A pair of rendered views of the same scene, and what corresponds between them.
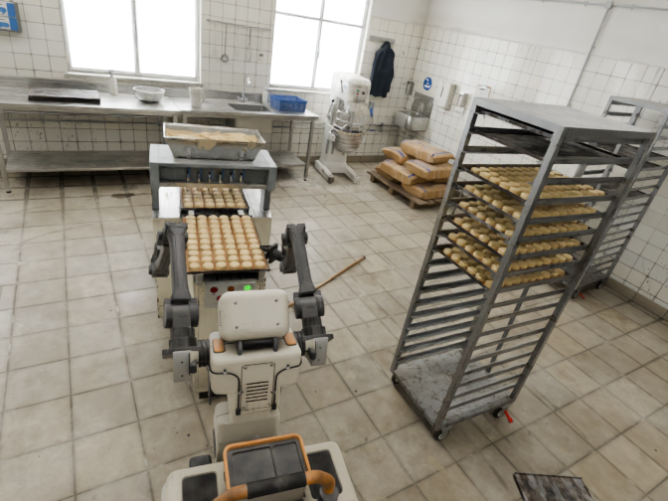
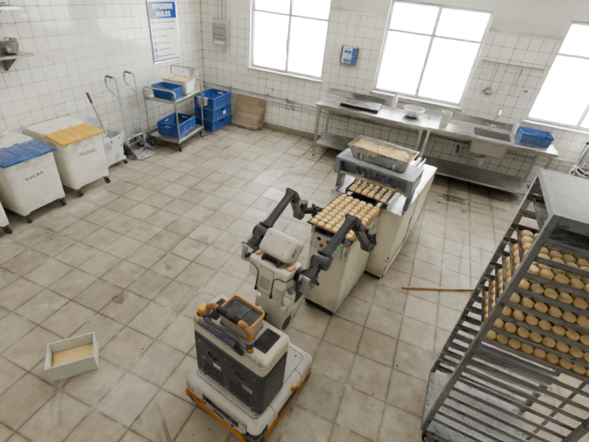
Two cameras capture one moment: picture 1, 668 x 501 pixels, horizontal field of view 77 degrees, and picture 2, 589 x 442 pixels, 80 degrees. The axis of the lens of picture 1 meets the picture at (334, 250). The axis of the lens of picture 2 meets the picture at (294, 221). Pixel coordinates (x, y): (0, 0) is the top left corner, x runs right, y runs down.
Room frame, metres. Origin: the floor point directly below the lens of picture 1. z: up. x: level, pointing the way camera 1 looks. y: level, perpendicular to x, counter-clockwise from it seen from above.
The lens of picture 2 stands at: (0.15, -1.10, 2.46)
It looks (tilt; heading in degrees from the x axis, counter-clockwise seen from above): 35 degrees down; 53
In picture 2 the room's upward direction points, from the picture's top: 6 degrees clockwise
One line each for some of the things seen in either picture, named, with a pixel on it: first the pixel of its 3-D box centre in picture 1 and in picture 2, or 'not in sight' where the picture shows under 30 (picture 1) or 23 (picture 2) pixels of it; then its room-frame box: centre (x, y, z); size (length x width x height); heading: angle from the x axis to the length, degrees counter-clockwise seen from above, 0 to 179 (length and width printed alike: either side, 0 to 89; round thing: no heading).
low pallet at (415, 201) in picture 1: (412, 188); not in sight; (5.84, -0.95, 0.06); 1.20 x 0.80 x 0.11; 37
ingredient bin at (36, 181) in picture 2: not in sight; (21, 178); (-0.36, 3.31, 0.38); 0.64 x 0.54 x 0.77; 124
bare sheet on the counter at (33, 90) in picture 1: (65, 91); (361, 103); (4.23, 2.96, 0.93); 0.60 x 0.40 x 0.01; 125
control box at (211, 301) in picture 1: (230, 293); (328, 245); (1.67, 0.46, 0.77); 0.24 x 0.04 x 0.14; 115
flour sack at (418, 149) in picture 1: (425, 151); not in sight; (5.81, -0.99, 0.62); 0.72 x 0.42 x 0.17; 41
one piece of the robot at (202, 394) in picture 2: not in sight; (220, 409); (0.55, -0.03, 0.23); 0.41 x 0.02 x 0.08; 113
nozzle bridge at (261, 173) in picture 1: (213, 181); (375, 179); (2.46, 0.83, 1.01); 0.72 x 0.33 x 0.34; 115
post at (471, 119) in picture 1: (427, 258); (475, 294); (2.03, -0.51, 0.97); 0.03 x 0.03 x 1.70; 31
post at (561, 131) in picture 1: (486, 308); (471, 349); (1.65, -0.75, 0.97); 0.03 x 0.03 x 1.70; 31
